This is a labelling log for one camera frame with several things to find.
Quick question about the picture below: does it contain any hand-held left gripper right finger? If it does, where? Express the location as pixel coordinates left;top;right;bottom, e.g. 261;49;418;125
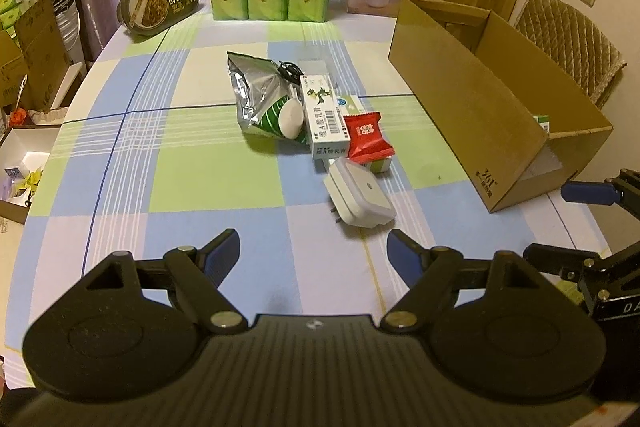
380;229;543;333

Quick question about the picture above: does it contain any black audio cable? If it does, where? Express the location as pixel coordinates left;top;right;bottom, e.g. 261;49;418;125
275;61;304;82

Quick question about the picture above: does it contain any clear plastic packet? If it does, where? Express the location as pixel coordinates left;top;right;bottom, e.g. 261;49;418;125
297;58;334;78

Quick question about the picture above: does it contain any brown storage carton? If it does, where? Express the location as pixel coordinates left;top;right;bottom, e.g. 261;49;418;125
0;0;84;110

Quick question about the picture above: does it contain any white green medicine box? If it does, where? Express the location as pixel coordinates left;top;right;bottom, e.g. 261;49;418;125
299;73;352;160

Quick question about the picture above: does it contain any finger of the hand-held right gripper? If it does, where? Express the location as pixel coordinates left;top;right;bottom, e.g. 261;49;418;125
560;168;640;222
522;243;598;290

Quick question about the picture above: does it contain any flat green white box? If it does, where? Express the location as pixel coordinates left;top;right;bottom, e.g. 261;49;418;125
335;94;392;176

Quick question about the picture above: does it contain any open white box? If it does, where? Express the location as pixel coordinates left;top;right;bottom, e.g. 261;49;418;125
0;127;62;224

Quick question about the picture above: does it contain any chair with quilted cushion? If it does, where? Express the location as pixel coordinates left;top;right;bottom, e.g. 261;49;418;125
514;0;628;108

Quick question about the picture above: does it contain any red snack packet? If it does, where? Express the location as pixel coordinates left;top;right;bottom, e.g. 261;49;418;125
343;112;395;164

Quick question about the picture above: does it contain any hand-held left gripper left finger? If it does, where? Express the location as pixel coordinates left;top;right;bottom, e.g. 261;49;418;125
82;228;248;333

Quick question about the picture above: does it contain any checked cloth desktop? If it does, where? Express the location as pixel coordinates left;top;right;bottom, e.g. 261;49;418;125
0;0;622;408

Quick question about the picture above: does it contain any brown cardboard box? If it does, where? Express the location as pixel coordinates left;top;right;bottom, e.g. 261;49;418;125
388;0;615;214

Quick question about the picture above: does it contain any white plastic spoon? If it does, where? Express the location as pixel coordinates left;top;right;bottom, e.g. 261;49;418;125
276;79;306;140

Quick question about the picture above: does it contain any white power adapter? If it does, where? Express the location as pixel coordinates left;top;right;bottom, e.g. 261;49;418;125
322;157;398;228

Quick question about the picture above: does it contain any silver foil tea bag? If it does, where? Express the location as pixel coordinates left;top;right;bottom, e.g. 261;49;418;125
226;51;307;142

